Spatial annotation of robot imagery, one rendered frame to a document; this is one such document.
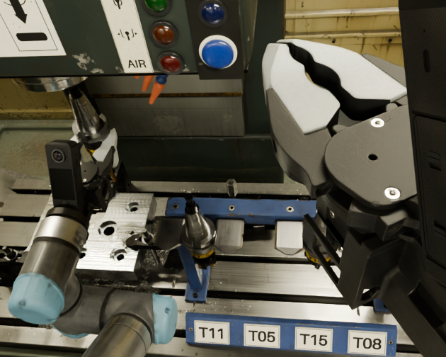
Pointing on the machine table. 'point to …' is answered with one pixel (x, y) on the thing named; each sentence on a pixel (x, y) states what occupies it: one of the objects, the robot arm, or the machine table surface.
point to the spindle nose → (44, 84)
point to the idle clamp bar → (258, 228)
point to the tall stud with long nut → (231, 188)
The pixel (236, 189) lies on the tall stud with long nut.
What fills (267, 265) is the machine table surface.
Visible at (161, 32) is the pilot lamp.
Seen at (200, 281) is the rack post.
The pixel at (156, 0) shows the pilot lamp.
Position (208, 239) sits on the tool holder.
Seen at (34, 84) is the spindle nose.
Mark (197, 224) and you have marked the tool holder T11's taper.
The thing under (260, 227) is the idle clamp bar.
